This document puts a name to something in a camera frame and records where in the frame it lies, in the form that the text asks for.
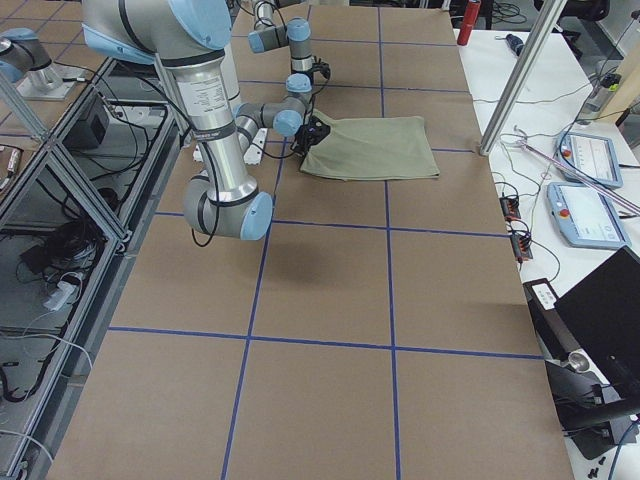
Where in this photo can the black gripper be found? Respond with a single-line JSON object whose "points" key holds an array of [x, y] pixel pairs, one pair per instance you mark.
{"points": [[303, 140]]}

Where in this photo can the olive green long-sleeve shirt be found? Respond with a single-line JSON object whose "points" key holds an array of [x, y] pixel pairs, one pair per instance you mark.
{"points": [[372, 149]]}

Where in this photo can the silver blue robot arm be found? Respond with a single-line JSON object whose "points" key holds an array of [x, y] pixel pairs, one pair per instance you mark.
{"points": [[294, 34], [190, 40]]}

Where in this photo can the red bottle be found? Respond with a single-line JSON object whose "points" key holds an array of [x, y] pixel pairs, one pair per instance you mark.
{"points": [[469, 19]]}

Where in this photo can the orange black circuit board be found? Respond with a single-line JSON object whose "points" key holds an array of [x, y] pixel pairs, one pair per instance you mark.
{"points": [[510, 208]]}

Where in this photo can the metal reacher grabber stick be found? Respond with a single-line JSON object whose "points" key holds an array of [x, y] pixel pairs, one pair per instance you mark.
{"points": [[610, 193]]}

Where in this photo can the far blue teach pendant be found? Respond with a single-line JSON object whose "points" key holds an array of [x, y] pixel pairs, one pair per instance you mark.
{"points": [[594, 156]]}

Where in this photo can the blue teach pendant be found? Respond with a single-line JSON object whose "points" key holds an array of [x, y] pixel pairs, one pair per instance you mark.
{"points": [[594, 156], [585, 218]]}

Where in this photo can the near blue teach pendant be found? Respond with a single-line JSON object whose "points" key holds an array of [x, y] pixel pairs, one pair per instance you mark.
{"points": [[585, 218]]}

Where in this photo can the clear water bottle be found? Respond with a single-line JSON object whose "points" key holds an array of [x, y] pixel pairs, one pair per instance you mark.
{"points": [[603, 91]]}

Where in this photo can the black monitor on stand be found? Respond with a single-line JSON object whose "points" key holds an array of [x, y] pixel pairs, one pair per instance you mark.
{"points": [[592, 336]]}

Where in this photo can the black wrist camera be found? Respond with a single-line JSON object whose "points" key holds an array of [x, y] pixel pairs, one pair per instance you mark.
{"points": [[316, 131], [322, 68]]}

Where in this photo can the aluminium frame post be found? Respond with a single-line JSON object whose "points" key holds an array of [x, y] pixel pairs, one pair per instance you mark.
{"points": [[536, 40]]}

